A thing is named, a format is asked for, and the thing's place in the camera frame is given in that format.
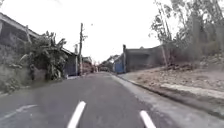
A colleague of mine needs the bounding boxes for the group of tall trees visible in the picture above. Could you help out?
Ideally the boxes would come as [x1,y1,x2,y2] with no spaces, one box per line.
[149,0,224,68]

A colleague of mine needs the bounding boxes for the bare dirt bank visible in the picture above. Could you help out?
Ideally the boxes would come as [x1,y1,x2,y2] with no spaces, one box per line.
[118,54,224,101]

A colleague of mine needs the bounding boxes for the robot's own part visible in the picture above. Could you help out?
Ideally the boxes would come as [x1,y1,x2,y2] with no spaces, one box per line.
[139,109,157,128]
[66,100,87,128]

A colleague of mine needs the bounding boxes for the building with blue gate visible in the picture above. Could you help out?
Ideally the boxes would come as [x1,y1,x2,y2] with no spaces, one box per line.
[113,44,168,75]

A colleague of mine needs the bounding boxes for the banana plants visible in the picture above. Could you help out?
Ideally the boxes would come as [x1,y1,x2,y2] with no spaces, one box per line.
[19,30,70,82]

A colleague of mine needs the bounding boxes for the grey asphalt road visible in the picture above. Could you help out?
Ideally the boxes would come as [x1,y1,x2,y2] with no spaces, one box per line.
[0,71,188,128]

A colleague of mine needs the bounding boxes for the grey building with sloped roof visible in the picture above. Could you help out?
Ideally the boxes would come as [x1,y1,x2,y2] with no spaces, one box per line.
[0,12,80,80]

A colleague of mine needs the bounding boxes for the utility pole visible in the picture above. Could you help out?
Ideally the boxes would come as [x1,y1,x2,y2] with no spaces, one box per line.
[77,22,88,77]

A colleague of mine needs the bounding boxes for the pale concrete gutter strip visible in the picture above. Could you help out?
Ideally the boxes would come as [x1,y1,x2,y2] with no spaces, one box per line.
[110,73,224,128]

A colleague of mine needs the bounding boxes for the overgrown stone wall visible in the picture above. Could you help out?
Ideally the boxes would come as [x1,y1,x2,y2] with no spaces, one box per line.
[0,62,34,96]

